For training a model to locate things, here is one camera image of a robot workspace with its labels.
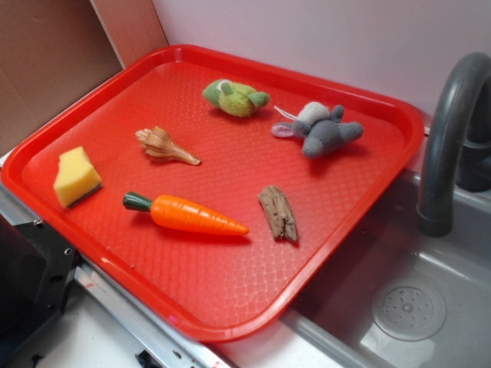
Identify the orange plastic toy carrot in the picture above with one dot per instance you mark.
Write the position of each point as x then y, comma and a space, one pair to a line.
176, 213

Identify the red plastic tray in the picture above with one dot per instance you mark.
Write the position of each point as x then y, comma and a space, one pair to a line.
213, 288

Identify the brown driftwood piece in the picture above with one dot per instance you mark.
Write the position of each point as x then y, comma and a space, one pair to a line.
278, 214

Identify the green plush toy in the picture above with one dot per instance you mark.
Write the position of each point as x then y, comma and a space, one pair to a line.
238, 100

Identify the grey plush mouse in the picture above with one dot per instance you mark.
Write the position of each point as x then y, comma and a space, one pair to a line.
320, 128

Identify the brown striped seashell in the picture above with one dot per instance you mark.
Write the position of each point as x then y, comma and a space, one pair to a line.
160, 147

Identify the yellow sponge piece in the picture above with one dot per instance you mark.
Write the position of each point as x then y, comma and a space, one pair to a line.
76, 177

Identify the grey plastic sink basin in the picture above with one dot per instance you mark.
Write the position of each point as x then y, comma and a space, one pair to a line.
392, 297

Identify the grey toy faucet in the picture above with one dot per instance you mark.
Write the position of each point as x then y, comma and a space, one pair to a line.
458, 147

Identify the brown cardboard panel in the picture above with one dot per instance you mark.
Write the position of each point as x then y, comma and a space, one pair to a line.
55, 52

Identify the black metal bracket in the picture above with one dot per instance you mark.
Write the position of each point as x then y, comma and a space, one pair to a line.
36, 266

